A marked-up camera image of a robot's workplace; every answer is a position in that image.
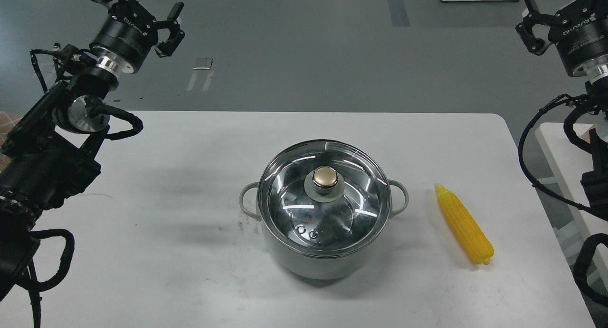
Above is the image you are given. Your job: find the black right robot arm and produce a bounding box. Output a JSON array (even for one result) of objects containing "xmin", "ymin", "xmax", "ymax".
[{"xmin": 515, "ymin": 0, "xmax": 608, "ymax": 220}]

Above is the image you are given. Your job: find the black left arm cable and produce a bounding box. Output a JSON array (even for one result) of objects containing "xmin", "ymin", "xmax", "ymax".
[{"xmin": 17, "ymin": 229, "xmax": 76, "ymax": 328}]

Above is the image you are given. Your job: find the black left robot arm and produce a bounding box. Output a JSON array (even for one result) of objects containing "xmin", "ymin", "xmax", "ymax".
[{"xmin": 1, "ymin": 0, "xmax": 185, "ymax": 298}]

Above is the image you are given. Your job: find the glass pot lid gold knob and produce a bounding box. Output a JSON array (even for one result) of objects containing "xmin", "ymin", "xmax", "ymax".
[{"xmin": 259, "ymin": 140, "xmax": 392, "ymax": 259}]

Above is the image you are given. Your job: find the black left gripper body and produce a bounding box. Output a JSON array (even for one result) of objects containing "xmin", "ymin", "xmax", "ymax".
[{"xmin": 89, "ymin": 3, "xmax": 158, "ymax": 74}]

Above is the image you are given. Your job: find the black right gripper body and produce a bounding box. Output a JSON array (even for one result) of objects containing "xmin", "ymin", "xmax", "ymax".
[{"xmin": 549, "ymin": 0, "xmax": 608, "ymax": 77}]

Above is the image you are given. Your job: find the grey-green steel cooking pot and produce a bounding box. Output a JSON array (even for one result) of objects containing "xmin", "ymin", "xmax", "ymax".
[{"xmin": 239, "ymin": 139, "xmax": 409, "ymax": 280}]

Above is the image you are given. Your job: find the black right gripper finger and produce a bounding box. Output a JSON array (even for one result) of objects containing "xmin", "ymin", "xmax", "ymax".
[{"xmin": 516, "ymin": 0, "xmax": 559, "ymax": 56}]

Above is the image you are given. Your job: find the yellow corn cob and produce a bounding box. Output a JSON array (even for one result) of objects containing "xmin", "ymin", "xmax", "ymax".
[{"xmin": 434, "ymin": 183, "xmax": 494, "ymax": 265}]

